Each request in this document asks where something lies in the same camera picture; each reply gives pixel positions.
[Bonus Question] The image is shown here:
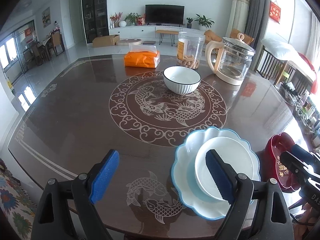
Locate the red flower plate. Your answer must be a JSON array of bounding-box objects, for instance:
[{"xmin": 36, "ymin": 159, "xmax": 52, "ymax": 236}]
[{"xmin": 261, "ymin": 132, "xmax": 300, "ymax": 193}]

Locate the plain white bowl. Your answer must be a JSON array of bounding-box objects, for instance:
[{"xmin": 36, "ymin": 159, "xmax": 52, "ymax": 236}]
[{"xmin": 195, "ymin": 137, "xmax": 254, "ymax": 204}]

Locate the blue rim scalloped bowl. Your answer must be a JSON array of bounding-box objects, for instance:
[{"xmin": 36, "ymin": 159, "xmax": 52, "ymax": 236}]
[{"xmin": 171, "ymin": 127, "xmax": 261, "ymax": 220}]

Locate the white bowl black rim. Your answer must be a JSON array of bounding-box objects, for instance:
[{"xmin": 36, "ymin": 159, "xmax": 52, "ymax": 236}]
[{"xmin": 163, "ymin": 66, "xmax": 201, "ymax": 95}]

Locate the person's right hand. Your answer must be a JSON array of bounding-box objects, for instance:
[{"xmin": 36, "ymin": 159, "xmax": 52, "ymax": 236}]
[{"xmin": 293, "ymin": 203, "xmax": 316, "ymax": 237}]

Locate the orange tissue pack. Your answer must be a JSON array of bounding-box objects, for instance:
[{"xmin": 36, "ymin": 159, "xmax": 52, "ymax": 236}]
[{"xmin": 124, "ymin": 44, "xmax": 160, "ymax": 68}]

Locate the wooden dining chair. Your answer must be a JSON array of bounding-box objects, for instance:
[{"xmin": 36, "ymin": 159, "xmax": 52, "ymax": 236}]
[{"xmin": 47, "ymin": 31, "xmax": 65, "ymax": 56}]

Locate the clear plastic snack jar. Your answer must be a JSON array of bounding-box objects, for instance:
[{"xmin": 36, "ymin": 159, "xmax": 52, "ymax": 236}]
[{"xmin": 176, "ymin": 31, "xmax": 205, "ymax": 69}]

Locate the cardboard box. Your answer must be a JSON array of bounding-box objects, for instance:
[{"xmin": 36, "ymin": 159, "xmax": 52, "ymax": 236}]
[{"xmin": 93, "ymin": 35, "xmax": 120, "ymax": 48}]

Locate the white standing air conditioner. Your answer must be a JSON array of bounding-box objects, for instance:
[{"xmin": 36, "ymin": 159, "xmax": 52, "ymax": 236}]
[{"xmin": 226, "ymin": 0, "xmax": 250, "ymax": 37}]

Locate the orange lounge chair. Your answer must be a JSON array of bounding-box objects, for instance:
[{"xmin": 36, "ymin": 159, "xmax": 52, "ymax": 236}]
[{"xmin": 203, "ymin": 28, "xmax": 255, "ymax": 48}]

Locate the white tv cabinet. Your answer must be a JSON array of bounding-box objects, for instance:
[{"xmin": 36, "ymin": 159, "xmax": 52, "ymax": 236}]
[{"xmin": 109, "ymin": 25, "xmax": 204, "ymax": 46}]

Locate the small wooden bench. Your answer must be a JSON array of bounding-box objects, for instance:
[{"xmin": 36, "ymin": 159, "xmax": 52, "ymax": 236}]
[{"xmin": 155, "ymin": 29, "xmax": 179, "ymax": 46}]

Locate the potted green plant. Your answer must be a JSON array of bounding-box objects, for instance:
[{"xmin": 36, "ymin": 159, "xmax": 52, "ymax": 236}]
[{"xmin": 195, "ymin": 14, "xmax": 215, "ymax": 31}]

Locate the grey curtain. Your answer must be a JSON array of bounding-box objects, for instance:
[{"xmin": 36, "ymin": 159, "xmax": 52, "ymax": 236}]
[{"xmin": 245, "ymin": 0, "xmax": 270, "ymax": 49}]

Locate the red flower vase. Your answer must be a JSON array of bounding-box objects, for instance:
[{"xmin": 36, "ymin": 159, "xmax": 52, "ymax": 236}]
[{"xmin": 110, "ymin": 12, "xmax": 123, "ymax": 28}]

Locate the black television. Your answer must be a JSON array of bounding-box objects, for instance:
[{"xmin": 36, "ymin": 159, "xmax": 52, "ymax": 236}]
[{"xmin": 145, "ymin": 4, "xmax": 184, "ymax": 25}]

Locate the black display cabinet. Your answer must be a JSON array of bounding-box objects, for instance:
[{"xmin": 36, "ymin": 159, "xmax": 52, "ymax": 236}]
[{"xmin": 81, "ymin": 0, "xmax": 109, "ymax": 44}]

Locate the glass kettle cream handle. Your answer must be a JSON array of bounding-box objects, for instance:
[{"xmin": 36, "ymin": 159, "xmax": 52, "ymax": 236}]
[{"xmin": 205, "ymin": 33, "xmax": 255, "ymax": 86}]

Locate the red wall decoration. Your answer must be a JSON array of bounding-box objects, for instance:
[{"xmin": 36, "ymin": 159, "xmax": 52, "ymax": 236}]
[{"xmin": 268, "ymin": 1, "xmax": 281, "ymax": 23}]

